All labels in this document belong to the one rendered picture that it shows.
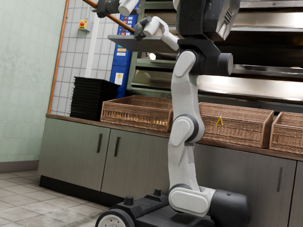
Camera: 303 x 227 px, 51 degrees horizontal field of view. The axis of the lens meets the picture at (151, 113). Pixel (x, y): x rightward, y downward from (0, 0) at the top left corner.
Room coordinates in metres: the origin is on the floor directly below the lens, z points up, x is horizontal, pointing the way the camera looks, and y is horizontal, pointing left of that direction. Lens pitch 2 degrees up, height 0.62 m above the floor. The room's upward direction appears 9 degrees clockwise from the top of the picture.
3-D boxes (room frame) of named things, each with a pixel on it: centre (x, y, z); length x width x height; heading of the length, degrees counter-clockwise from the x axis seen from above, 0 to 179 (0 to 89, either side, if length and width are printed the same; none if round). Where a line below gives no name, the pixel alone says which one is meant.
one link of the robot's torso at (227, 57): (1.66, -0.23, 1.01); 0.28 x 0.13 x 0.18; 64
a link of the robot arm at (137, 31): (2.07, 0.14, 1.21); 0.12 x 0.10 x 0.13; 29
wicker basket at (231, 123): (2.20, -0.52, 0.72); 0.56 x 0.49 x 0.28; 65
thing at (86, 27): (3.05, 0.76, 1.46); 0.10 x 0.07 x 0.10; 65
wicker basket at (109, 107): (2.48, 0.02, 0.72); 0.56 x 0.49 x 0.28; 65
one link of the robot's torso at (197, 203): (1.63, -0.28, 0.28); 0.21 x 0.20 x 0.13; 64
